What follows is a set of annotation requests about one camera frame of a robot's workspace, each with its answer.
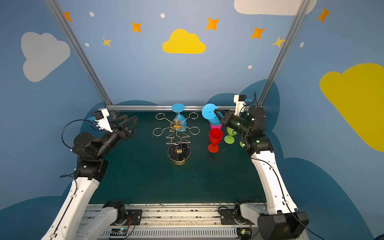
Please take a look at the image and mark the blue wine glass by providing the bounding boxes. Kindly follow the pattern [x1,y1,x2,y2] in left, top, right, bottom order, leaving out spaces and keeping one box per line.
[202,104,221,126]
[172,103,187,132]

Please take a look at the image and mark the magenta plastic wine glass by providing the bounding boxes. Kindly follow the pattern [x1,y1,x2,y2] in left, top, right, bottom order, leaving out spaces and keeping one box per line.
[210,124,223,130]

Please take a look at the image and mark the red plastic wine glass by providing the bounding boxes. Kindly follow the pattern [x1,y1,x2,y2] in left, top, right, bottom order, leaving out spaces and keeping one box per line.
[208,129,223,153]

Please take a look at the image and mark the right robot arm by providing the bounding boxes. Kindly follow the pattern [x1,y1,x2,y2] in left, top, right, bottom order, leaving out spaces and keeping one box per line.
[214,106,309,240]

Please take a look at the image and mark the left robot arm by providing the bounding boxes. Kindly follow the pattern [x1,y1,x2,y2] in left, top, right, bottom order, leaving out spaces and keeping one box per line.
[43,115,138,240]

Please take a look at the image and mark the left green circuit board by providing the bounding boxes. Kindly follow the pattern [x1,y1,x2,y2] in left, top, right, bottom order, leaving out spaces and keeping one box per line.
[109,228,130,238]

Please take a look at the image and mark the green circuit board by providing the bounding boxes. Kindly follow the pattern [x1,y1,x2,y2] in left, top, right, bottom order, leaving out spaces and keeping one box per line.
[236,228,252,240]
[109,228,130,238]

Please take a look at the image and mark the right green circuit board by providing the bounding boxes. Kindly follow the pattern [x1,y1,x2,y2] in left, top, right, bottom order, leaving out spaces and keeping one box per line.
[236,228,252,240]

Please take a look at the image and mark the aluminium frame back rail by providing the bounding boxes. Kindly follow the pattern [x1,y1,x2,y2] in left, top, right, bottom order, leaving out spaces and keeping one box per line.
[105,104,264,112]

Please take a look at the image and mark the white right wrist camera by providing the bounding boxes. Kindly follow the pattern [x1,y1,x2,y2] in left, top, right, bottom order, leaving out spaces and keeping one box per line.
[234,95,251,116]

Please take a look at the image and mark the gold wire glass rack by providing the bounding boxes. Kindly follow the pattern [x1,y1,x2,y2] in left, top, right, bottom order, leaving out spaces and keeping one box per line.
[153,112,200,165]

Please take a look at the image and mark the aluminium frame right post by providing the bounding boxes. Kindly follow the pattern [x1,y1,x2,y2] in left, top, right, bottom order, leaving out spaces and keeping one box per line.
[256,0,317,107]

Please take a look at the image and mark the aluminium frame post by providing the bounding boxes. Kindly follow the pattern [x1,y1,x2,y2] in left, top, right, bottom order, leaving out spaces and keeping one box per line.
[256,0,317,107]
[45,0,113,105]

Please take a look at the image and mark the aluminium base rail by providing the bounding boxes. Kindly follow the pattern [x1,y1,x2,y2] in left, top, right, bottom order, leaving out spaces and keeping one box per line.
[47,202,310,240]

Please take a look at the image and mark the aluminium frame left post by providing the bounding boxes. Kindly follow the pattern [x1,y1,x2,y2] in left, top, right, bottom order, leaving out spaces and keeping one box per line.
[45,0,113,105]

